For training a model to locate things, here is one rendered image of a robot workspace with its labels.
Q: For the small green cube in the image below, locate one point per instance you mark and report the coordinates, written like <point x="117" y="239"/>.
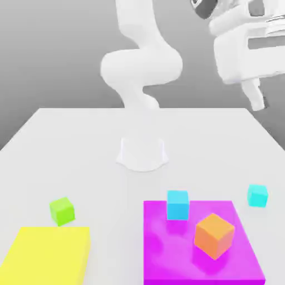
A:
<point x="62" y="211"/>

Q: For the large yellow box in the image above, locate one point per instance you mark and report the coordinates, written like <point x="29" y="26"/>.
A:
<point x="44" y="256"/>

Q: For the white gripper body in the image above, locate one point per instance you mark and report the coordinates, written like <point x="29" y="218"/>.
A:
<point x="231" y="60"/>

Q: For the small cyan cube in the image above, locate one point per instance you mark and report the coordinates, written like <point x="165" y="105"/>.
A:
<point x="257" y="196"/>

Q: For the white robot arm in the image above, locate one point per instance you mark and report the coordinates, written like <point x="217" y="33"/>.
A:
<point x="142" y="64"/>

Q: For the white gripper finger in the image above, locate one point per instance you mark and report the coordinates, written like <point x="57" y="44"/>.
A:
<point x="252" y="95"/>

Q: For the small orange cube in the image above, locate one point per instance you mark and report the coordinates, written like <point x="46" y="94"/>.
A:
<point x="211" y="236"/>

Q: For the large magenta box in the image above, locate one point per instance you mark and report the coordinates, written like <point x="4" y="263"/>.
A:
<point x="169" y="249"/>

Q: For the small blue cube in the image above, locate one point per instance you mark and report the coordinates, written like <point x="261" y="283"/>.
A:
<point x="177" y="206"/>

